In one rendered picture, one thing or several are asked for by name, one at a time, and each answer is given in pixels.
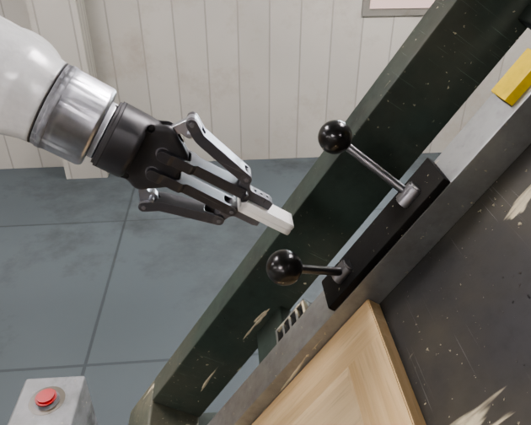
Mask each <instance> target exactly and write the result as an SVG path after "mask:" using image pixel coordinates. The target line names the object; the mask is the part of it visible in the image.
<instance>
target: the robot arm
mask: <svg viewBox="0 0 531 425"><path fill-rule="evenodd" d="M116 94H117V92H116V90H115V89H114V88H112V87H110V86H109V85H107V84H106V83H103V82H101V81H99V80H98V79H96V78H94V77H92V76H90V75H88V74H87V73H85V72H83V71H81V70H79V68H78V67H75V66H72V65H70V64H68V63H67V62H64V61H63V60H62V59H61V57H60V55H59V53H58V52H57V51H56V49H55V48H54V47H53V45H52V44H51V43H50V42H48V41H47V40H46V39H45V38H43V37H42V36H40V35H38V34H36V33H35V32H33V31H31V30H27V29H25V28H22V27H20V26H18V25H16V24H15V23H13V22H11V21H9V20H8V19H5V18H4V17H2V16H0V134H1V135H6V136H10V137H16V138H19V139H22V140H24V141H26V142H28V143H32V144H33V145H34V146H35V147H37V148H42V149H44V150H46V151H48V152H50V153H53V154H55V155H56V156H59V157H61V158H63V159H65V160H67V161H69V162H71V163H73V164H81V163H82V162H83V161H84V159H85V157H86V156H88V157H90V158H92V159H91V161H90V162H91V163H93V164H92V165H93V166H96V167H98V168H100V169H102V170H104V171H106V172H108V173H110V174H112V175H115V176H117V177H121V178H124V179H126V180H128V181H129V182H130V183H131V185H132V186H133V187H135V188H137V189H138V194H139V199H140V202H139V204H138V209H139V210H140V211H142V212H156V211H160V212H164V213H170V214H174V215H177V216H181V217H185V218H191V219H195V220H198V221H202V222H205V223H212V224H216V225H222V224H223V223H224V220H225V219H227V218H229V217H236V218H239V219H241V220H243V221H245V222H246V223H250V224H252V225H254V226H258V224H259V223H263V224H265V225H267V226H269V227H271V228H273V229H275V230H277V231H279V232H281V233H283V234H285V235H289V234H290V232H291V230H292V229H293V228H294V225H293V221H292V214H291V213H289V212H287V211H285V210H283V209H281V208H279V207H277V206H275V205H273V203H272V198H271V197H270V195H268V194H266V193H264V192H263V191H260V190H258V189H256V188H254V187H253V186H252V185H251V184H250V183H251V181H252V176H251V169H250V167H249V166H248V165H247V164H246V163H245V162H244V161H243V160H241V159H240V158H239V157H238V156H237V155H236V154H234V153H233V152H232V151H231V150H230V149H229V148H227V147H226V146H225V145H224V144H223V143H222V142H220V141H219V140H218V139H217V138H216V137H215V136H214V135H212V134H211V133H210V132H209V131H208V130H207V129H206V128H205V127H204V125H203V123H202V122H201V119H200V117H199V116H198V115H197V113H195V112H194V111H192V112H190V113H188V115H187V117H186V118H185V119H183V120H180V121H177V122H176V123H172V122H171V121H160V120H157V119H155V118H153V117H152V116H150V115H149V114H147V113H145V112H144V111H142V110H139V109H138V108H136V107H134V106H132V105H130V104H128V103H126V102H125V101H124V103H122V102H120V103H119V105H118V104H116V103H114V100H115V97H116ZM180 134H183V135H184V136H185V137H187V138H189V139H192V138H193V139H194V141H195V142H196V143H197V144H198V145H199V146H200V147H201V148H202V149H203V150H205V151H206V152H207V153H208V154H209V155H211V156H212V157H213V158H214V159H215V160H216V161H217V162H218V163H219V164H220V165H222V166H223V167H224V168H225V169H226V170H228V171H229V172H230V173H229V172H227V171H226V170H224V169H221V168H219V167H217V166H216V165H214V164H212V163H210V162H208V161H206V160H205V159H202V158H200V157H199V156H198V155H197V154H196V153H194V152H192V151H190V150H189V149H188V148H187V147H186V145H185V142H184V140H183V138H182V137H181V135H180ZM190 175H194V176H196V177H198V178H200V179H202V180H204V181H206V182H208V183H210V184H212V185H214V186H216V187H218V188H220V189H222V190H224V191H226V192H228V193H230V194H232V195H233V196H230V195H228V194H226V193H224V192H222V191H220V190H218V189H216V188H214V187H212V186H209V185H208V184H206V183H204V182H202V181H200V180H198V179H196V178H194V177H192V176H190ZM162 187H167V188H169V189H170V190H172V191H175V192H178V193H180V192H182V193H184V194H186V195H187V196H190V197H192V198H194V199H195V200H194V199H190V198H187V197H183V196H177V195H174V194H170V193H167V192H161V191H157V190H156V189H154V188H162ZM236 197H237V201H236Z"/></svg>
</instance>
